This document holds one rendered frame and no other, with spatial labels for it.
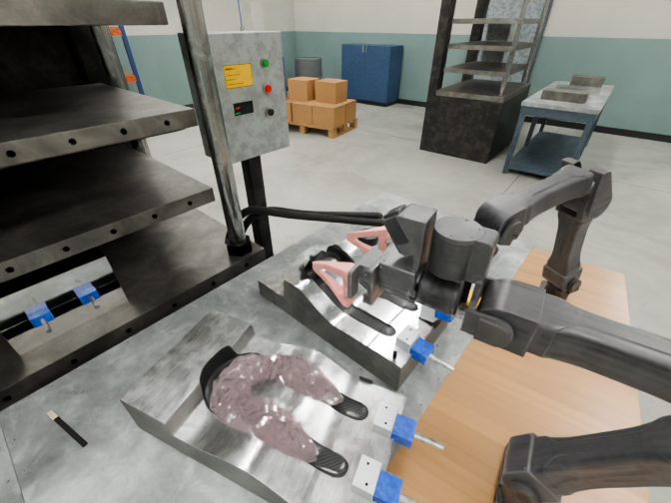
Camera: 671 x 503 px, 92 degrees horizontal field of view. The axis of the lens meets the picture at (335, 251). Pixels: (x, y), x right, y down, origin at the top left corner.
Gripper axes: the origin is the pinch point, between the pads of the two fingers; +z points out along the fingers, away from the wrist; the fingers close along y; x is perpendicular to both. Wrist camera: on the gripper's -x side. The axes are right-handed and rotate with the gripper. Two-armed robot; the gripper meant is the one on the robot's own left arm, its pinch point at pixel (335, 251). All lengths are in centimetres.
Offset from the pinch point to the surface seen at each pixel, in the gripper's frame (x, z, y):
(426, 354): 29.7, -14.8, -13.2
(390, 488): 33.3, -18.6, 12.6
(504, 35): -15, 76, -547
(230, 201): 19, 61, -28
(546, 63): 27, 23, -675
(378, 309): 31.4, 0.9, -21.4
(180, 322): 39, 49, 6
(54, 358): 40, 67, 31
